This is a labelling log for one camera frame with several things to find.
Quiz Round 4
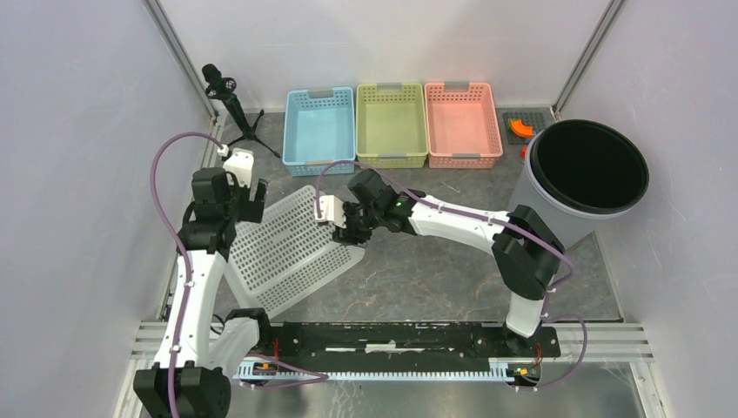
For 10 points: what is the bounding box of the grey bin with black liner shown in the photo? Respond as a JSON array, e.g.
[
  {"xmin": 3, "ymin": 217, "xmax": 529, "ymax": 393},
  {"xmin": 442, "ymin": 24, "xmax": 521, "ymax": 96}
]
[{"xmin": 508, "ymin": 119, "xmax": 650, "ymax": 248}]

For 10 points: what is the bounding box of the large white perforated basket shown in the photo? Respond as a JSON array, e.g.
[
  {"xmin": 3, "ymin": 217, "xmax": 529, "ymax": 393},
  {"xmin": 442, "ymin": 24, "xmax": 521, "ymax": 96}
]
[{"xmin": 225, "ymin": 185, "xmax": 365, "ymax": 317}]

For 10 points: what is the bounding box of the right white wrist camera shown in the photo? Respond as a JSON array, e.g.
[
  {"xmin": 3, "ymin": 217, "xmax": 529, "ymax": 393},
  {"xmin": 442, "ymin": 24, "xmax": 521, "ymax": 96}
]
[{"xmin": 314, "ymin": 195, "xmax": 346, "ymax": 228}]

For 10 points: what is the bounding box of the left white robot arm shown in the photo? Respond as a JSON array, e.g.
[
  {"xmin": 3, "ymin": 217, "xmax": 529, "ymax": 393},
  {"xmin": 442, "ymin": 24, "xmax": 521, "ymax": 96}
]
[{"xmin": 132, "ymin": 167, "xmax": 273, "ymax": 417}]

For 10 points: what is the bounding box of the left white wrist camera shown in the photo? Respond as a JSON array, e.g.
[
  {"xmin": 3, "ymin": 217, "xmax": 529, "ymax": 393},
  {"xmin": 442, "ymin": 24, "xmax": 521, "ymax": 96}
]
[{"xmin": 216, "ymin": 145, "xmax": 255, "ymax": 188}]

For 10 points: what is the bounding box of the green plastic basket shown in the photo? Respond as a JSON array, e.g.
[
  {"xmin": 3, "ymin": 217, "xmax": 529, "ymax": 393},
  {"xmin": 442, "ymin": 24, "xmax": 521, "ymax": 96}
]
[{"xmin": 356, "ymin": 83, "xmax": 429, "ymax": 169}]

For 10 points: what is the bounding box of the black microphone on tripod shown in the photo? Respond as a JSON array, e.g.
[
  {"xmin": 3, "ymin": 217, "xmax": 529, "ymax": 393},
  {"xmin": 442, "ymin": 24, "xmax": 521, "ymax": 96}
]
[{"xmin": 201, "ymin": 64, "xmax": 281, "ymax": 158}]

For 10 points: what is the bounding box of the dark tray with orange blocks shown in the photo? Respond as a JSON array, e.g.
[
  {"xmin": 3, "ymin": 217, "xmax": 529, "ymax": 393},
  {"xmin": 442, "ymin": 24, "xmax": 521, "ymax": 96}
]
[{"xmin": 502, "ymin": 111, "xmax": 549, "ymax": 145}]

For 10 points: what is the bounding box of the pink plastic basket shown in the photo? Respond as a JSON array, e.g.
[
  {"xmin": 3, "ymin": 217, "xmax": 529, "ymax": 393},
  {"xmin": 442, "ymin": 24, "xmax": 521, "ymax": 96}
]
[{"xmin": 424, "ymin": 82, "xmax": 503, "ymax": 170}]

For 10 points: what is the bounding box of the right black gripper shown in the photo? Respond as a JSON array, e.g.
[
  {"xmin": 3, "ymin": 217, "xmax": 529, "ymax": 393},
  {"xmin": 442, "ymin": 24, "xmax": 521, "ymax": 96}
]
[{"xmin": 332, "ymin": 199, "xmax": 381, "ymax": 248}]

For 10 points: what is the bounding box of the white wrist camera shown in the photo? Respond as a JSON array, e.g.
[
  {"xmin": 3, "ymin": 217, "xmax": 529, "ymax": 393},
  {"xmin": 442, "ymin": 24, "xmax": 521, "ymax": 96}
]
[
  {"xmin": 314, "ymin": 195, "xmax": 346, "ymax": 228},
  {"xmin": 216, "ymin": 145, "xmax": 255, "ymax": 188}
]

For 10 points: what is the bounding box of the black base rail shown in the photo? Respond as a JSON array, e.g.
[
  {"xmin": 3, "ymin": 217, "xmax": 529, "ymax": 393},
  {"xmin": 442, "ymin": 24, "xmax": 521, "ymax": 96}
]
[{"xmin": 267, "ymin": 321, "xmax": 561, "ymax": 372}]

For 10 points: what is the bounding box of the blue plastic basket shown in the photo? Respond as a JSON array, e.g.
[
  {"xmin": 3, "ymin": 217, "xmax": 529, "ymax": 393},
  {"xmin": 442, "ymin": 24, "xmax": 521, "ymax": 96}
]
[{"xmin": 282, "ymin": 86, "xmax": 356, "ymax": 177}]

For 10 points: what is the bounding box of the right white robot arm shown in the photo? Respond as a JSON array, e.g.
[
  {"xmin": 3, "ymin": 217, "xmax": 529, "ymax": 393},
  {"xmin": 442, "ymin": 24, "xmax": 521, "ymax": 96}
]
[{"xmin": 313, "ymin": 169, "xmax": 572, "ymax": 355}]

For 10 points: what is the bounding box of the white cable duct strip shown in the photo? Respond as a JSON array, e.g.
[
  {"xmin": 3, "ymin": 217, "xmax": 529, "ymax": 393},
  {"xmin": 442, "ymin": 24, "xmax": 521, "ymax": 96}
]
[{"xmin": 232, "ymin": 357, "xmax": 540, "ymax": 385}]

